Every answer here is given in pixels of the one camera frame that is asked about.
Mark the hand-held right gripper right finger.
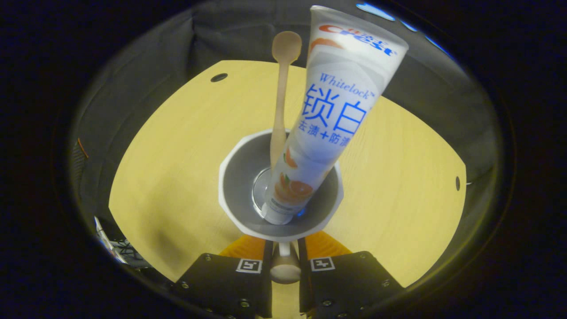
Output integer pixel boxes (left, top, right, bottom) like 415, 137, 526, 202
298, 230, 406, 319

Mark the white cup with wooden handle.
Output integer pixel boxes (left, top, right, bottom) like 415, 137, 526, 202
218, 128, 345, 285

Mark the tangle of cables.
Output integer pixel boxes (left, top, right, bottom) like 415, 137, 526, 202
94, 216, 149, 268

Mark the wooden toothbrush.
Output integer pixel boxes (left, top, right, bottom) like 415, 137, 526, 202
269, 31, 303, 171

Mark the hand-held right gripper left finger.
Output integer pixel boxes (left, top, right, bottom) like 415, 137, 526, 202
174, 235, 274, 319

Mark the white toothpaste tube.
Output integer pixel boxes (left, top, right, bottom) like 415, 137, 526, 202
261, 5, 409, 226

